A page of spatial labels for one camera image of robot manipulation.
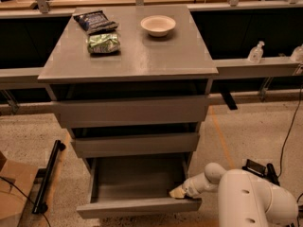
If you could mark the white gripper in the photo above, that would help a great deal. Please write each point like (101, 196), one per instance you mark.
(190, 185)

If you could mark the grey bottom drawer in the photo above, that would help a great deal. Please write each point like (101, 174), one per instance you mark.
(136, 185)

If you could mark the grey drawer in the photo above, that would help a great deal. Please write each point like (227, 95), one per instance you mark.
(130, 111)
(135, 145)
(136, 185)

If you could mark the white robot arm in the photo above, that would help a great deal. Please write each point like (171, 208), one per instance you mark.
(244, 199)

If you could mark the grey middle drawer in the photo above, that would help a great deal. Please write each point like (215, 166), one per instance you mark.
(135, 145)

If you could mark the grey drawer cabinet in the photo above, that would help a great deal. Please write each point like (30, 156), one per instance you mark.
(182, 48)

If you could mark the grey top drawer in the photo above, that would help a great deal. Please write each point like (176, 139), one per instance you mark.
(130, 111)

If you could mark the black stand right floor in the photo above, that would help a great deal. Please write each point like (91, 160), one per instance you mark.
(266, 172)

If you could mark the black bar left floor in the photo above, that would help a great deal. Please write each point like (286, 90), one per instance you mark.
(40, 205)

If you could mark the cardboard box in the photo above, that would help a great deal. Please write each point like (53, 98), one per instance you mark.
(15, 185)

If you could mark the white bowl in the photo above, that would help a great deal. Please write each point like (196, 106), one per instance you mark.
(158, 25)

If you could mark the green chip bag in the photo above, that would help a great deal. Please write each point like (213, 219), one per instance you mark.
(103, 43)

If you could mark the blue chip bag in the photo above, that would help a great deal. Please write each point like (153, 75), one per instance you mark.
(94, 22)

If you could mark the grey metal rail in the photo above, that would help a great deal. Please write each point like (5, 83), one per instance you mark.
(28, 78)

